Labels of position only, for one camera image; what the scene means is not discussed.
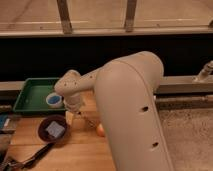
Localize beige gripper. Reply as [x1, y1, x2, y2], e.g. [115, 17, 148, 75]
[64, 94, 82, 125]

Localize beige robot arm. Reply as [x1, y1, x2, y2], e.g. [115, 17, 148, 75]
[54, 51, 174, 171]

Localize grey blue sponge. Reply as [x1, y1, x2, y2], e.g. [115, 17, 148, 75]
[46, 121, 65, 138]

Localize dark brown bowl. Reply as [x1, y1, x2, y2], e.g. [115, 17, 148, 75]
[38, 115, 68, 143]

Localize blue white round cup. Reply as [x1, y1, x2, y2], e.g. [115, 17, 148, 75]
[46, 92, 63, 108]

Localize orange round fruit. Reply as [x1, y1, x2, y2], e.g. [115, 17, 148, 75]
[96, 124, 105, 137]

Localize green plastic tray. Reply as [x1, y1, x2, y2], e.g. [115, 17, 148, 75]
[13, 77, 65, 114]

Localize blue object at left edge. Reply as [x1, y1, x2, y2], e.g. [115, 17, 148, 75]
[0, 115, 11, 130]

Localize black handled tongs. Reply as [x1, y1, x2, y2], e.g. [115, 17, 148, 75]
[0, 143, 54, 171]

